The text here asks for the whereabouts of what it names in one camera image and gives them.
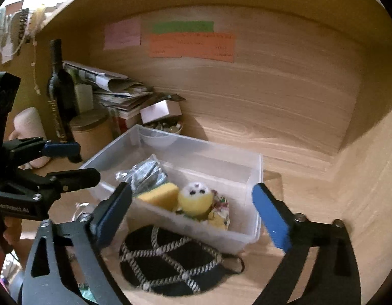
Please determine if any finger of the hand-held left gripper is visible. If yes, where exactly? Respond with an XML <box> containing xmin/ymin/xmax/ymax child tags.
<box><xmin>11</xmin><ymin>137</ymin><xmax>82</xmax><ymax>163</ymax></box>
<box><xmin>43</xmin><ymin>168</ymin><xmax>101</xmax><ymax>197</ymax></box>

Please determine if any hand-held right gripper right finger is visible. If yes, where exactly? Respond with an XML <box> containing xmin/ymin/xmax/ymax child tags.
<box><xmin>252</xmin><ymin>182</ymin><xmax>362</xmax><ymax>305</ymax></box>

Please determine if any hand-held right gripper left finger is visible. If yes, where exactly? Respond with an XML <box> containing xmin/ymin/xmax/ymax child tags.
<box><xmin>22</xmin><ymin>182</ymin><xmax>133</xmax><ymax>305</ymax></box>

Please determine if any yellow sponge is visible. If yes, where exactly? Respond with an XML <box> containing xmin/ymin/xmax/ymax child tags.
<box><xmin>137</xmin><ymin>182</ymin><xmax>179</xmax><ymax>211</ymax></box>

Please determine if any black and white knitted pouch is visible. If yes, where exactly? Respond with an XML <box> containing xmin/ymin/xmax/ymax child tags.
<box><xmin>119</xmin><ymin>224</ymin><xmax>245</xmax><ymax>297</ymax></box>

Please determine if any yellow round plush toy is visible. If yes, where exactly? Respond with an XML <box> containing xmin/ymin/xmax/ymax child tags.
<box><xmin>174</xmin><ymin>181</ymin><xmax>213</xmax><ymax>220</ymax></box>

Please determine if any clear plastic storage box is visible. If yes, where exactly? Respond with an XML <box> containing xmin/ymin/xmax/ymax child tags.
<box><xmin>78</xmin><ymin>124</ymin><xmax>264</xmax><ymax>255</ymax></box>

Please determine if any person's left hand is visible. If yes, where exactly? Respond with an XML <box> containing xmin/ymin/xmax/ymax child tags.
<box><xmin>2</xmin><ymin>218</ymin><xmax>36</xmax><ymax>263</ymax></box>

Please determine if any round cardboard canister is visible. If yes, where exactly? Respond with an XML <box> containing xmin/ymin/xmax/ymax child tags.
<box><xmin>69</xmin><ymin>110</ymin><xmax>114</xmax><ymax>161</ymax></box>

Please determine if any pink mug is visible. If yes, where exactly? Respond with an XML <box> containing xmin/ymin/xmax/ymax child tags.
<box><xmin>9</xmin><ymin>106</ymin><xmax>50</xmax><ymax>169</ymax></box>

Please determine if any silver foil packet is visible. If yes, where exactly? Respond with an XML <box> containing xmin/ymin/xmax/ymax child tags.
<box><xmin>116</xmin><ymin>154</ymin><xmax>170</xmax><ymax>195</ymax></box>

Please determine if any white paper box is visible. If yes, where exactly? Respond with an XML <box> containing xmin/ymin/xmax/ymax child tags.
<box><xmin>75</xmin><ymin>83</ymin><xmax>95</xmax><ymax>114</ymax></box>

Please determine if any colourful wrapped snack packet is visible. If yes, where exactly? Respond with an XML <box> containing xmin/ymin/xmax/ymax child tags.
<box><xmin>207</xmin><ymin>190</ymin><xmax>231</xmax><ymax>231</ymax></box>

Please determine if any dark wine bottle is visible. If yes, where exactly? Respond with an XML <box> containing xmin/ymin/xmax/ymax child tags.
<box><xmin>47</xmin><ymin>39</ymin><xmax>79</xmax><ymax>143</ymax></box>

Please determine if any stack of magazines and papers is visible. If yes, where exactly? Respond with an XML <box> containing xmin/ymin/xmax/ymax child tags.
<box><xmin>62</xmin><ymin>60</ymin><xmax>186</xmax><ymax>134</ymax></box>

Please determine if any white bowl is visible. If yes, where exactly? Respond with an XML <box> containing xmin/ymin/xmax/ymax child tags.
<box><xmin>140</xmin><ymin>126</ymin><xmax>179</xmax><ymax>148</ymax></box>

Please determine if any small white cardboard box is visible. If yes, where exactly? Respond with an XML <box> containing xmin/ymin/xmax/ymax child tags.
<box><xmin>140</xmin><ymin>99</ymin><xmax>182</xmax><ymax>125</ymax></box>

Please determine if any pink sticky note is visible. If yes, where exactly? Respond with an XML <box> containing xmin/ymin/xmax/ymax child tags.
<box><xmin>103</xmin><ymin>18</ymin><xmax>142</xmax><ymax>51</ymax></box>

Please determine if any orange paper note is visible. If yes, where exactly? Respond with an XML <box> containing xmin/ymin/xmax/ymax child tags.
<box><xmin>148</xmin><ymin>32</ymin><xmax>236</xmax><ymax>63</ymax></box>

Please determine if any green sticky note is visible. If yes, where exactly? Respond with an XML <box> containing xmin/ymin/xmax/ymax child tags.
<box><xmin>151</xmin><ymin>21</ymin><xmax>215</xmax><ymax>34</ymax></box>

